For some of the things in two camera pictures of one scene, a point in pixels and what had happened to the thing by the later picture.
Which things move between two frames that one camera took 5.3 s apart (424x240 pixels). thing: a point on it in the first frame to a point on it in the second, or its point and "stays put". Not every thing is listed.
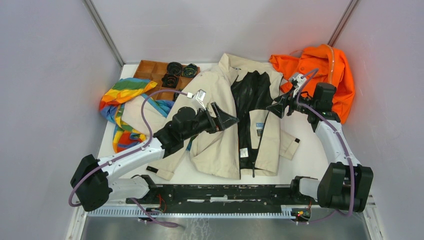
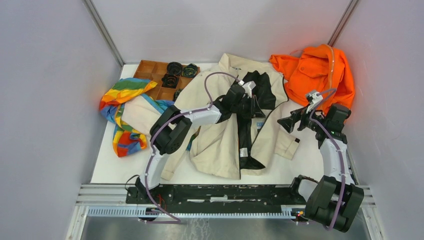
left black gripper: [224, 120] to [253, 107]
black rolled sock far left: [174, 68] stays put
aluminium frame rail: [291, 212] stays put
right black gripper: [278, 108] to [288, 123]
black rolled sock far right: [189, 70] stays put
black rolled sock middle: [169, 81] stays put
